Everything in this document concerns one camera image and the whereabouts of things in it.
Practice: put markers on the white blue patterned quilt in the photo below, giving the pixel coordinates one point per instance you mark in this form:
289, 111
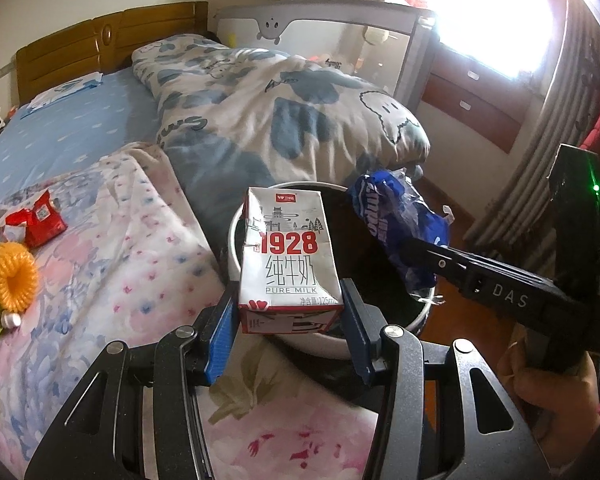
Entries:
280, 110

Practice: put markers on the blue white pillow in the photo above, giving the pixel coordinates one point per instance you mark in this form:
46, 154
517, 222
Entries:
65, 92

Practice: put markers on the white trash bin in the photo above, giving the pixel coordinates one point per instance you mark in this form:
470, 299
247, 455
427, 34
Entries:
310, 346

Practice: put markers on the wooden bed headboard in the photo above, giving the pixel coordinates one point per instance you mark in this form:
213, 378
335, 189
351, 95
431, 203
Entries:
130, 35

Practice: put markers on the cream hanging toy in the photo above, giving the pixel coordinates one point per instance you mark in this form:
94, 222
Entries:
377, 35

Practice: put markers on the white milk carton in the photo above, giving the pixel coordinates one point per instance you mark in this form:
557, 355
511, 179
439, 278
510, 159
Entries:
285, 260

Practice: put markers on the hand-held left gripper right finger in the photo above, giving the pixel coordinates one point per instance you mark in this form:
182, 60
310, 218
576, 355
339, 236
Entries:
360, 330

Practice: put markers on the blue snack wrapper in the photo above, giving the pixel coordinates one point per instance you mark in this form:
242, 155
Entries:
380, 200

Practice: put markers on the grey bed guard rail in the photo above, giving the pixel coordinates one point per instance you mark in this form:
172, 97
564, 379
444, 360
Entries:
330, 15

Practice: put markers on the person's right hand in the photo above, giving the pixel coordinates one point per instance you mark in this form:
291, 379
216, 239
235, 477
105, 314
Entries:
555, 395

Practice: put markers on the brown wooden dresser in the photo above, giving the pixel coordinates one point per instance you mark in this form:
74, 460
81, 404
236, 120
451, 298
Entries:
480, 100

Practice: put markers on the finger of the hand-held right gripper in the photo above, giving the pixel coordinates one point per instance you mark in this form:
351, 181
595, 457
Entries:
445, 265

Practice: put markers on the pink floral blanket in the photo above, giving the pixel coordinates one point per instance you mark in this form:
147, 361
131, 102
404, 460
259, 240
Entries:
130, 260

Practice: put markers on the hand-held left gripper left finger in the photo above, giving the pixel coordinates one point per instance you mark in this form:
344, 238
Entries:
220, 340

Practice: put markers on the blue bed sheet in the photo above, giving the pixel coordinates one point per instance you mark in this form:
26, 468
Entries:
80, 140

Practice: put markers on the red snack wrapper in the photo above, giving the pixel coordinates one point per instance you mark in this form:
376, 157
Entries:
37, 217

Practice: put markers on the silver wrapper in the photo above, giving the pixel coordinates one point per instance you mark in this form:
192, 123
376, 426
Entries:
0, 237

